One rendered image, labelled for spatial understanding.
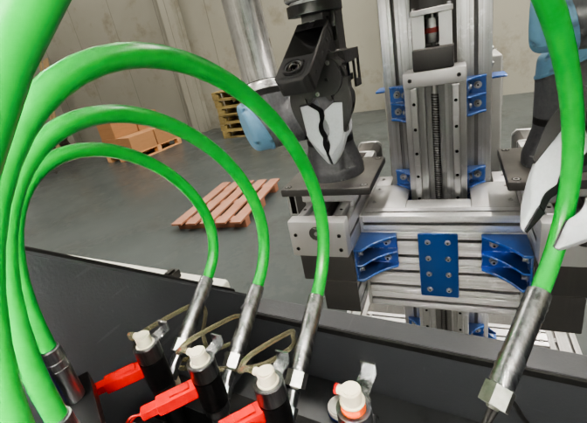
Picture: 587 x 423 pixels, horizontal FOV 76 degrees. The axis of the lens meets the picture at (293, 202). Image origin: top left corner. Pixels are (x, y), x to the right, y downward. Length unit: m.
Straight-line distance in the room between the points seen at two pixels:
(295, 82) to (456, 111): 0.57
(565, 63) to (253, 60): 0.69
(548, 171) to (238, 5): 0.73
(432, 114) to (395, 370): 0.60
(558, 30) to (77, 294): 0.48
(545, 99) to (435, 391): 0.57
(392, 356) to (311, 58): 0.43
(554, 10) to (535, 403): 0.48
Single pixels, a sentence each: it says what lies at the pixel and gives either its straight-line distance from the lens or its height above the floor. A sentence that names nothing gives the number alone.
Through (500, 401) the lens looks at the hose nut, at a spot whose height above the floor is 1.10.
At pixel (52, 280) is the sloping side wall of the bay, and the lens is 0.47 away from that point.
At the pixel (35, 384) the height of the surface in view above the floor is 1.19.
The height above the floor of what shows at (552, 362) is 0.95.
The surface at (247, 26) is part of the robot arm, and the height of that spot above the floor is 1.41.
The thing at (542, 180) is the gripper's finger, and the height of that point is 1.22.
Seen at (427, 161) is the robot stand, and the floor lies 1.03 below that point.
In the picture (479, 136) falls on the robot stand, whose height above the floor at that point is 1.07.
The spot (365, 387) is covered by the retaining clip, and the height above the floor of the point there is 1.09.
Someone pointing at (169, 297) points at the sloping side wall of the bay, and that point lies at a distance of 0.58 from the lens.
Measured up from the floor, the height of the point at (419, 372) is 0.90.
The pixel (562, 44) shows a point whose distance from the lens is 0.29.
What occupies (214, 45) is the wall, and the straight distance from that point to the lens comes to 8.45.
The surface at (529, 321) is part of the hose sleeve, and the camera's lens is 0.34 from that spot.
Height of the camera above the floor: 1.36
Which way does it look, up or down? 22 degrees down
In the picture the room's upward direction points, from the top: 11 degrees counter-clockwise
